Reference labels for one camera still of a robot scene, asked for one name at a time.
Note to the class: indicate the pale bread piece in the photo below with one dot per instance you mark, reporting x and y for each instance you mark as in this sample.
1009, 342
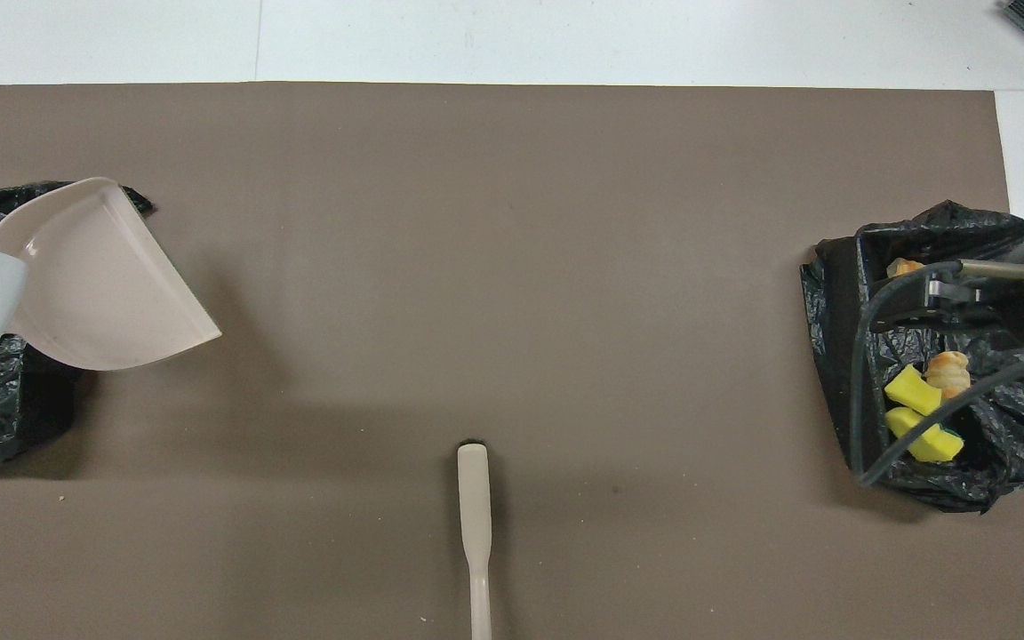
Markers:
949, 372
903, 266

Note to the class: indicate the yellow sponge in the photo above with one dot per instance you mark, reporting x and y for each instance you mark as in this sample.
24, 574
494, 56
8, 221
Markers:
912, 391
925, 437

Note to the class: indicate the beige plastic dustpan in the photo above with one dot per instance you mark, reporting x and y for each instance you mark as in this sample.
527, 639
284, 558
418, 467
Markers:
112, 284

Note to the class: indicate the beige brush black bristles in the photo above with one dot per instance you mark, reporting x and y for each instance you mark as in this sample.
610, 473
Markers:
475, 516

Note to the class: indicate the black bag lined bin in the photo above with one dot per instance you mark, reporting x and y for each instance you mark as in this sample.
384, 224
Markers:
1010, 427

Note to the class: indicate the brown table mat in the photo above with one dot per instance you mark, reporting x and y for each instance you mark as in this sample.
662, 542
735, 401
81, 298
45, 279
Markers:
512, 222

